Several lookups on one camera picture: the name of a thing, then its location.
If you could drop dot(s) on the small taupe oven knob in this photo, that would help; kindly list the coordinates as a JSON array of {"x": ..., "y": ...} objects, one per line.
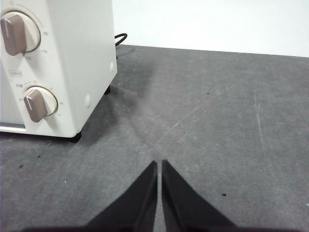
[{"x": 38, "y": 104}]

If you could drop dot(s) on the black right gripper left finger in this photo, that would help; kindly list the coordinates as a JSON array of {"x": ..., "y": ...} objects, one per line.
[{"x": 135, "y": 207}]

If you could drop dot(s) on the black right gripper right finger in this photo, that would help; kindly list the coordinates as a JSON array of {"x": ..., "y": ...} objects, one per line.
[{"x": 183, "y": 207}]

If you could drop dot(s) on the large taupe oven knob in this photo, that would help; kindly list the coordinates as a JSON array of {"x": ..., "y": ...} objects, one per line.
[{"x": 17, "y": 33}]

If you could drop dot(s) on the cream toaster oven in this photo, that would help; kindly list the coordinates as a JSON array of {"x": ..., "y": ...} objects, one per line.
[{"x": 79, "y": 48}]

